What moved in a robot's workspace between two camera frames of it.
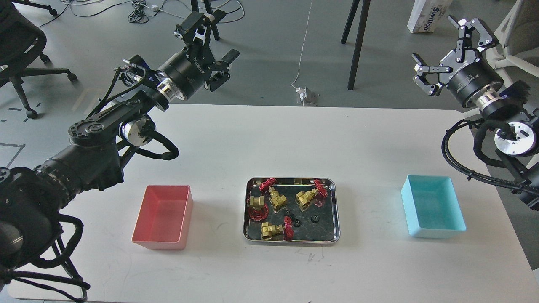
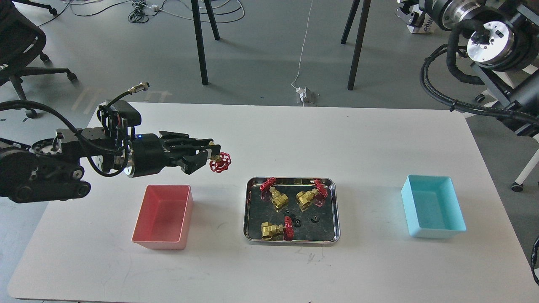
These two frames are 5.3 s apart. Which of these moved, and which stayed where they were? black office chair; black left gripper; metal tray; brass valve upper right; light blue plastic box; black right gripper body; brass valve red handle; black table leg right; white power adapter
Moved: brass valve red handle; black right gripper body; black left gripper
Stayed: white power adapter; light blue plastic box; metal tray; black table leg right; brass valve upper right; black office chair
